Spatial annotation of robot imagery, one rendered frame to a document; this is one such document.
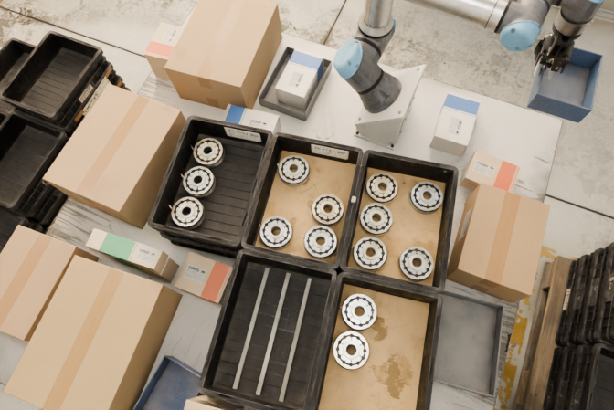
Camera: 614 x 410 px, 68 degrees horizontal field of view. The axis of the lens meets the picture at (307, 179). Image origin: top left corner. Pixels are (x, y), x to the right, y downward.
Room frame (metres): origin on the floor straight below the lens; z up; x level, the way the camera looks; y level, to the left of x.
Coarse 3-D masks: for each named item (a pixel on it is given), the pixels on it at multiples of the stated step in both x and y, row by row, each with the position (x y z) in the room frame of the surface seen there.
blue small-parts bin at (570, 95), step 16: (576, 48) 0.79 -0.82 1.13; (576, 64) 0.77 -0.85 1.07; (592, 64) 0.76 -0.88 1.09; (544, 80) 0.73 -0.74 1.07; (560, 80) 0.72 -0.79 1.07; (576, 80) 0.72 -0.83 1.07; (592, 80) 0.69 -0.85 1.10; (544, 96) 0.64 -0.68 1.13; (560, 96) 0.67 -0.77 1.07; (576, 96) 0.67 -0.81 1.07; (592, 96) 0.63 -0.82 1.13; (560, 112) 0.61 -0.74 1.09; (576, 112) 0.59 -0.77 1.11
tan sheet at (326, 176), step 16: (320, 160) 0.65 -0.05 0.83; (320, 176) 0.59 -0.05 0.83; (336, 176) 0.59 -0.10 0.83; (352, 176) 0.58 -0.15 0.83; (272, 192) 0.55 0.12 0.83; (288, 192) 0.55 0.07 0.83; (304, 192) 0.54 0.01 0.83; (320, 192) 0.54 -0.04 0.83; (336, 192) 0.53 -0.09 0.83; (272, 208) 0.50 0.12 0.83; (288, 208) 0.49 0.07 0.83; (304, 208) 0.49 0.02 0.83; (304, 224) 0.43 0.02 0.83; (320, 240) 0.37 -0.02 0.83; (304, 256) 0.33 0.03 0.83
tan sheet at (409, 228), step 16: (368, 176) 0.58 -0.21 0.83; (400, 176) 0.56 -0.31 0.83; (400, 192) 0.51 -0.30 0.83; (400, 208) 0.45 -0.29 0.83; (400, 224) 0.40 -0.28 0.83; (416, 224) 0.40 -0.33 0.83; (432, 224) 0.39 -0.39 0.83; (384, 240) 0.35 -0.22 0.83; (400, 240) 0.35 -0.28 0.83; (416, 240) 0.34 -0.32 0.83; (432, 240) 0.34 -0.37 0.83; (352, 256) 0.31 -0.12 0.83; (368, 256) 0.31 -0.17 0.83; (432, 256) 0.29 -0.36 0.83; (384, 272) 0.25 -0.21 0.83; (432, 272) 0.24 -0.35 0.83
